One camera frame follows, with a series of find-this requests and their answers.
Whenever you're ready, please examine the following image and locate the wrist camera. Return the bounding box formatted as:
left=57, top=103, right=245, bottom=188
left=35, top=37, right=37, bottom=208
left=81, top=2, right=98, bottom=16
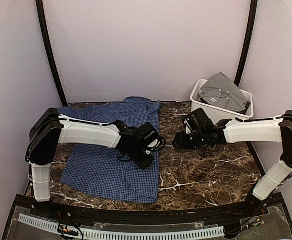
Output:
left=182, top=117, right=197, bottom=135
left=145, top=136, right=167, bottom=154

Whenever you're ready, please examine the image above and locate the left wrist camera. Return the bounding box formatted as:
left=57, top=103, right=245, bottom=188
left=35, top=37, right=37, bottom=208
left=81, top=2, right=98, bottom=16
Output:
left=145, top=136, right=167, bottom=154

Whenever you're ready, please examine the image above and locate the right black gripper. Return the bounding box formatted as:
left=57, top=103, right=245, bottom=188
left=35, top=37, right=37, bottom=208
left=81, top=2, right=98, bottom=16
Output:
left=172, top=129, right=207, bottom=150

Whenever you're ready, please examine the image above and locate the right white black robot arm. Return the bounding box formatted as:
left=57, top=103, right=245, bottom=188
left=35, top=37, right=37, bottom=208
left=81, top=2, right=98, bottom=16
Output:
left=173, top=108, right=292, bottom=217

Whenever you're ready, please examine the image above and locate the black curved front rail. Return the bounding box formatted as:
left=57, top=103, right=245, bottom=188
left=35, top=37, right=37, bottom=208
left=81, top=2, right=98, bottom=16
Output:
left=30, top=194, right=269, bottom=230

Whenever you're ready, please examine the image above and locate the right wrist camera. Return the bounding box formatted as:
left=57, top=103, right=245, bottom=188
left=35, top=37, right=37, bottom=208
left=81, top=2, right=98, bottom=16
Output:
left=182, top=117, right=197, bottom=135

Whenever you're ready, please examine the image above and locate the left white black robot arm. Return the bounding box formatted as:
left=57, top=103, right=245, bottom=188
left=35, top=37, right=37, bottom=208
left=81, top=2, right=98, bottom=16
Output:
left=25, top=108, right=163, bottom=218

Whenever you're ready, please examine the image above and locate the grey folded shirt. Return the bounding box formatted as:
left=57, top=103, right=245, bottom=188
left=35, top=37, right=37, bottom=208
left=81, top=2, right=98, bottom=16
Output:
left=197, top=72, right=251, bottom=115

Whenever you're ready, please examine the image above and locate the clear acrylic plate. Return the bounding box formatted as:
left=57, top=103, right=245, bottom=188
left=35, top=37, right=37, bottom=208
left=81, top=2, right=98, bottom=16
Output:
left=93, top=222, right=206, bottom=233

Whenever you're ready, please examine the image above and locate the left black frame post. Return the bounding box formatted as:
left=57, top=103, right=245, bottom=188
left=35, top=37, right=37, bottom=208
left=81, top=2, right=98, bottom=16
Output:
left=35, top=0, right=68, bottom=107

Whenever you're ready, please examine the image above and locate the right black frame post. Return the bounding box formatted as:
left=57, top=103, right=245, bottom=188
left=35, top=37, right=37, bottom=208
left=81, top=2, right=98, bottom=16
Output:
left=234, top=0, right=258, bottom=87

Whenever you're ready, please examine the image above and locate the blue checked long sleeve shirt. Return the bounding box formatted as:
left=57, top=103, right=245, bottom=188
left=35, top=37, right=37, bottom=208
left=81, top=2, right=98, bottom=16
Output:
left=58, top=97, right=162, bottom=204

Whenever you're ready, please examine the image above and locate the white slotted cable duct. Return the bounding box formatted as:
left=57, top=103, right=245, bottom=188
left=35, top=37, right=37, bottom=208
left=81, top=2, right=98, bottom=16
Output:
left=18, top=213, right=225, bottom=240

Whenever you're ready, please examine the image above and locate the white plastic bin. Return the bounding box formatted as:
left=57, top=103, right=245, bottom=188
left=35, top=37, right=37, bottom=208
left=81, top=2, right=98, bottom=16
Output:
left=189, top=79, right=255, bottom=121

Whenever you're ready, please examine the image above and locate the black frame post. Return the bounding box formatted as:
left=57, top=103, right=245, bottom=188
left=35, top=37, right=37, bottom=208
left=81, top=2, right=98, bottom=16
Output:
left=234, top=0, right=258, bottom=87
left=35, top=0, right=68, bottom=107

